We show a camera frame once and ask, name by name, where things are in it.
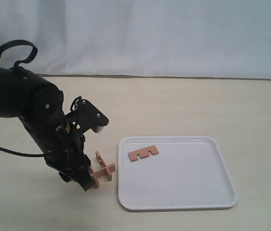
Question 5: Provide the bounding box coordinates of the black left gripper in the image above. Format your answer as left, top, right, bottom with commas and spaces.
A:
45, 134, 95, 191

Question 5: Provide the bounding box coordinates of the wooden notched puzzle piece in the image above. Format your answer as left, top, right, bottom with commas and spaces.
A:
128, 145, 159, 162
95, 151, 106, 167
105, 163, 116, 181
90, 167, 106, 188

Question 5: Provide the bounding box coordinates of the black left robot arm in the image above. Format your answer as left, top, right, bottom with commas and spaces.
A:
0, 66, 94, 191

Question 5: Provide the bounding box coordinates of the white square plastic tray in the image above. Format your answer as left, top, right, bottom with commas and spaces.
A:
117, 136, 238, 212

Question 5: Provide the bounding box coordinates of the white backdrop cloth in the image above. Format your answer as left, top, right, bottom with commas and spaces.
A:
0, 0, 271, 79

